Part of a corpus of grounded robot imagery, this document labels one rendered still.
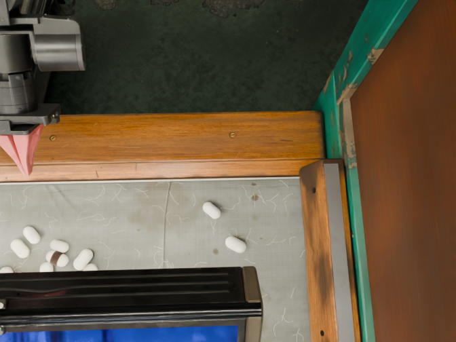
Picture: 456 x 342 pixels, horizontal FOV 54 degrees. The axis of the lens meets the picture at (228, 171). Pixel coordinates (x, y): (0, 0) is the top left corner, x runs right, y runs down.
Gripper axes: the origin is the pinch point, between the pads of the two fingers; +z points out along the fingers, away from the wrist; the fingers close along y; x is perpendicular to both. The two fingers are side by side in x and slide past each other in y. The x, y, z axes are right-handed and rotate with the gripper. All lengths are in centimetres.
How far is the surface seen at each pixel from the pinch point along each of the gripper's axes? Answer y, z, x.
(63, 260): 3.0, 16.6, 0.7
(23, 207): -5.3, 10.7, 8.1
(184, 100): 18, 16, 98
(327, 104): 48, -6, 15
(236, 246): 31.4, 14.6, 1.6
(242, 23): 39, -9, 118
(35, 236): -2.0, 13.7, 3.4
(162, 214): 18.8, 11.5, 7.0
